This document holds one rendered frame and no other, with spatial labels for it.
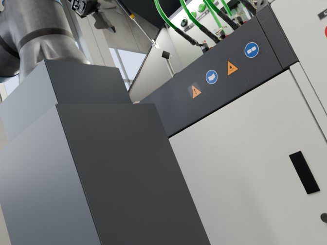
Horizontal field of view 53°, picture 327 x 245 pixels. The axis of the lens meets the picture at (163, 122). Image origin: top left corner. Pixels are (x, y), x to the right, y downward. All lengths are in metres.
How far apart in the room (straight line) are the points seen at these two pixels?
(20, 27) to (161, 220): 0.46
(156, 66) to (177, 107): 0.55
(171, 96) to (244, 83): 0.25
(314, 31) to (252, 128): 0.27
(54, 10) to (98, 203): 0.42
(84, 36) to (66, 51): 2.77
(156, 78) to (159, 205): 0.99
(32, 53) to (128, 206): 0.35
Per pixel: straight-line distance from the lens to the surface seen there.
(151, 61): 1.54
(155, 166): 0.61
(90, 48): 3.39
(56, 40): 0.70
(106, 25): 1.19
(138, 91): 1.38
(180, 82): 1.02
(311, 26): 0.84
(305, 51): 0.84
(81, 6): 1.15
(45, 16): 0.73
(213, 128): 0.96
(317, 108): 0.83
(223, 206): 0.99
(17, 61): 0.81
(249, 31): 0.90
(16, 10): 0.76
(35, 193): 0.59
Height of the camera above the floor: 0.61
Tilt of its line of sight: 13 degrees up
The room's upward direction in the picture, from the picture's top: 22 degrees counter-clockwise
